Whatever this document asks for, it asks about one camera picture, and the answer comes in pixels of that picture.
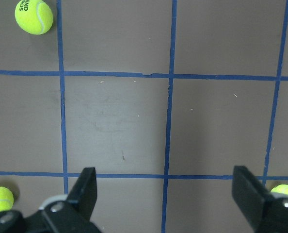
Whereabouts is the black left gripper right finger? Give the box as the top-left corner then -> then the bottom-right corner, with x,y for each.
232,166 -> 274,231

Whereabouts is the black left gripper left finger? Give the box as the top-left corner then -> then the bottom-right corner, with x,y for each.
66,167 -> 97,221

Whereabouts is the yellow tennis ball right edge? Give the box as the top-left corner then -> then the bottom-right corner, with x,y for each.
270,184 -> 288,197

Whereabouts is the tennis ball with black lettering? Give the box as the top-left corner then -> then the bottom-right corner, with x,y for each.
15,0 -> 53,35

